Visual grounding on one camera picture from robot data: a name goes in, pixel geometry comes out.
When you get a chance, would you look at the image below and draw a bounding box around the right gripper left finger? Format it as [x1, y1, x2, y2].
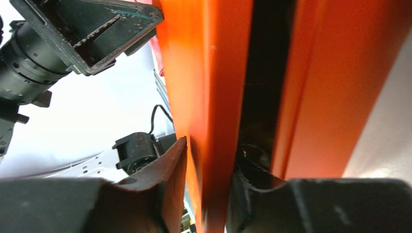
[0, 137, 187, 233]

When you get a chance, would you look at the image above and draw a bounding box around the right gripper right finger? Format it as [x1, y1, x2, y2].
[226, 170, 412, 233]

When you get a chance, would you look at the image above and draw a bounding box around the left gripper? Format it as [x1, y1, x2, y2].
[0, 0, 165, 107]

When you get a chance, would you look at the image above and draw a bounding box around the orange box lid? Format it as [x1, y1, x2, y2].
[154, 0, 253, 233]

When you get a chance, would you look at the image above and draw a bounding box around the orange chocolate box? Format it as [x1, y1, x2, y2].
[239, 0, 412, 180]

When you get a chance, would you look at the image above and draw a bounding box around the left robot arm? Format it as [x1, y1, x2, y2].
[0, 0, 164, 179]

